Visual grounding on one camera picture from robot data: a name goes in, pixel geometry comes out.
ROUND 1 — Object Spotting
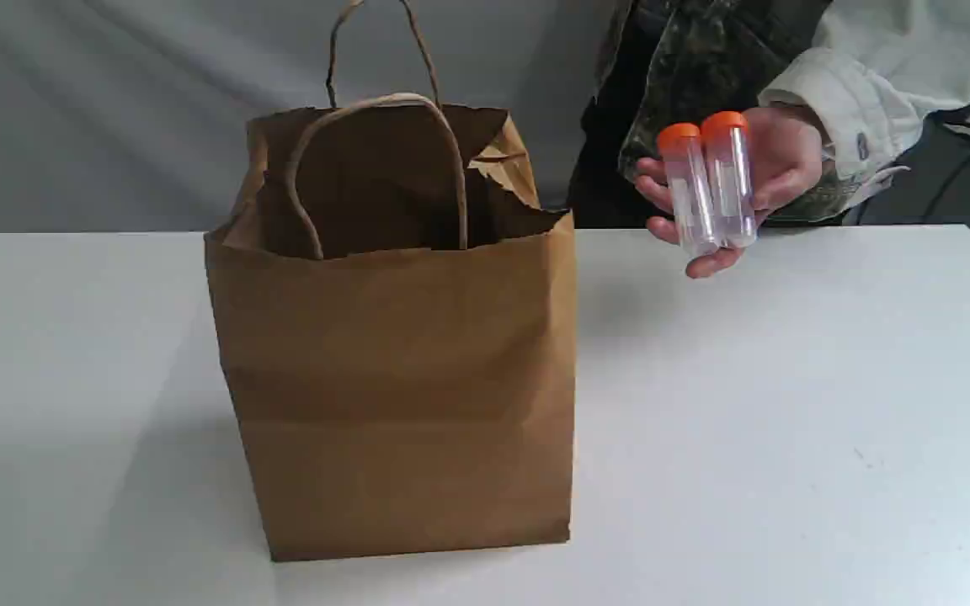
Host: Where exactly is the brown paper bag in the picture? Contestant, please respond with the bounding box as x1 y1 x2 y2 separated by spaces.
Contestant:
204 1 577 561

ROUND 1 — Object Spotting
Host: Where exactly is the person's left hand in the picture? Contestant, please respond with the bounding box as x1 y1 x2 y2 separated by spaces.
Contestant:
635 106 823 246

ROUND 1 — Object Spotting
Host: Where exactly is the person's left forearm white sleeve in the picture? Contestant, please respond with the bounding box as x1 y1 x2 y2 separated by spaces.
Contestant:
759 1 970 212

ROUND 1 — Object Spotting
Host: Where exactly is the orange-capped clear tube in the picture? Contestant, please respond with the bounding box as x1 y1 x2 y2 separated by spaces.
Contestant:
657 123 719 258
701 111 758 249

